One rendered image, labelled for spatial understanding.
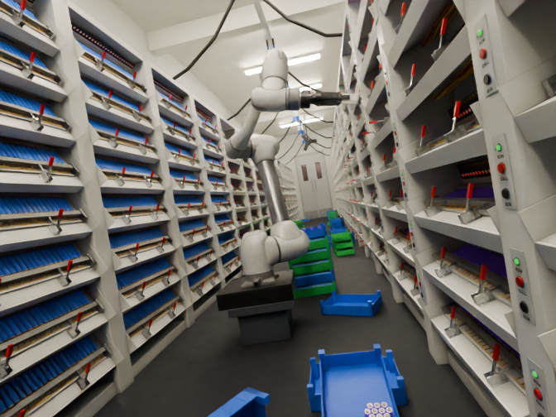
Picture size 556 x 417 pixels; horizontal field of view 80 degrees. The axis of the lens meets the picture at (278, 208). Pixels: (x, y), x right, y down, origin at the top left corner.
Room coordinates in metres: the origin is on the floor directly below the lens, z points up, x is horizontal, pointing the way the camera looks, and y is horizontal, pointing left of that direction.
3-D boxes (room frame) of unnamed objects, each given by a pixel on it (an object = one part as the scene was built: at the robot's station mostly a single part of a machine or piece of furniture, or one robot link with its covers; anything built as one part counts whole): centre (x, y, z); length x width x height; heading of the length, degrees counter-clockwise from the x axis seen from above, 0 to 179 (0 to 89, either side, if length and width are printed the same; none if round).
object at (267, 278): (1.74, 0.16, 0.31); 0.22 x 0.18 x 0.06; 174
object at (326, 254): (2.40, -0.16, 0.28); 0.30 x 0.20 x 0.08; 88
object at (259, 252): (1.77, 0.15, 0.44); 0.18 x 0.16 x 0.22; 116
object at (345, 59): (2.61, -0.79, 0.88); 0.20 x 0.09 x 1.75; 81
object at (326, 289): (2.40, -0.16, 0.04); 0.30 x 0.20 x 0.08; 88
